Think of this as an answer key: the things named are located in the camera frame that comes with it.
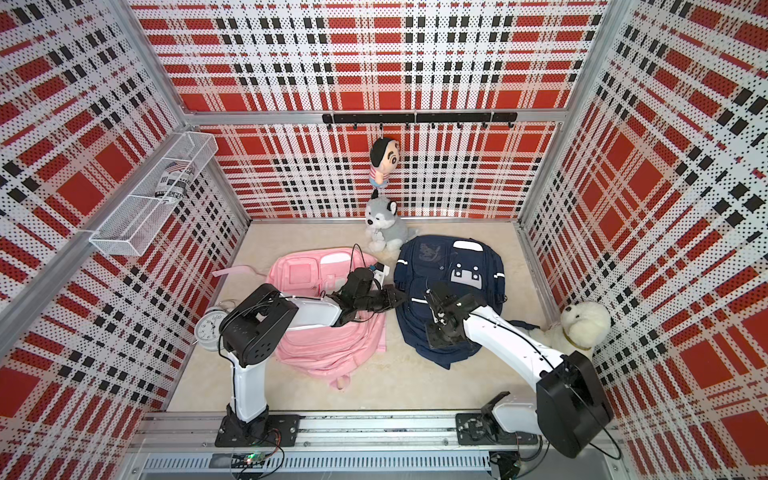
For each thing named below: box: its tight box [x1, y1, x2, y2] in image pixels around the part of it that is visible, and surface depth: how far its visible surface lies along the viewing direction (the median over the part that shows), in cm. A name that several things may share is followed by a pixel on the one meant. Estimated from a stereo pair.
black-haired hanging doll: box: [369, 137, 401, 188], surface depth 94 cm
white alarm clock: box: [192, 306, 228, 352], surface depth 89 cm
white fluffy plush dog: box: [540, 302, 612, 360], surface depth 75 cm
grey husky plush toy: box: [365, 189, 408, 251], surface depth 103 cm
